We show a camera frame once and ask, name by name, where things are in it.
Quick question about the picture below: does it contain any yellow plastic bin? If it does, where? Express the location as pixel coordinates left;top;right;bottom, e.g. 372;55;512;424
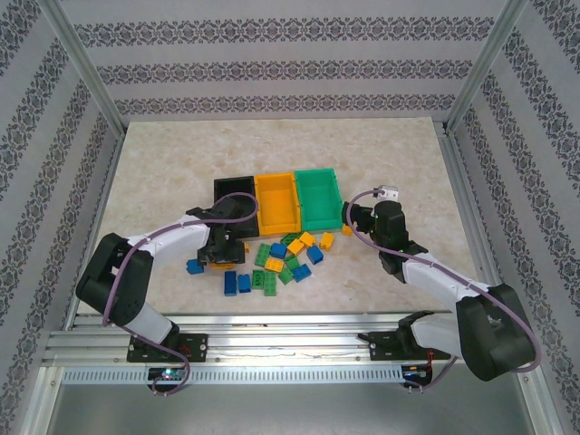
253;171;304;238

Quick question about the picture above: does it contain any green plastic bin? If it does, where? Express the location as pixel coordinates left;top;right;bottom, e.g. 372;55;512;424
294;167;344;233

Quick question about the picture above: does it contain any aluminium mounting rail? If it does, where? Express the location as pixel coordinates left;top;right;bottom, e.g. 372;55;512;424
43;311;539;364

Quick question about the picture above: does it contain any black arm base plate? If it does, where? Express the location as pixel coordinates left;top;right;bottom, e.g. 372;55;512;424
127;333;209;364
368;329;452;363

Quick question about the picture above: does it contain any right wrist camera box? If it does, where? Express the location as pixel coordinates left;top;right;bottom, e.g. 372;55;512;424
373;184;402;203

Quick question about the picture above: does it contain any aluminium frame post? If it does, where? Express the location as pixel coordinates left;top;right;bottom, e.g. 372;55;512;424
39;0;127;135
444;0;530;133

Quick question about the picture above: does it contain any slotted grey cable duct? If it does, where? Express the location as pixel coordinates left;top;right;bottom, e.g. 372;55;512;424
61;365;405;384

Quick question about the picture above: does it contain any aluminium table side rail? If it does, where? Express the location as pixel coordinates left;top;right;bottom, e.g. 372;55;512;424
63;129;131;330
436;121;496;294

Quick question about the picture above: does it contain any small electronics board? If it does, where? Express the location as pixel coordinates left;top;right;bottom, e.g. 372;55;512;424
401;364;432;381
148;367;188;382

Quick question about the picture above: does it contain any black plastic bin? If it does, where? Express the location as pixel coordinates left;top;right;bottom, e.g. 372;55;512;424
213;174;261;240

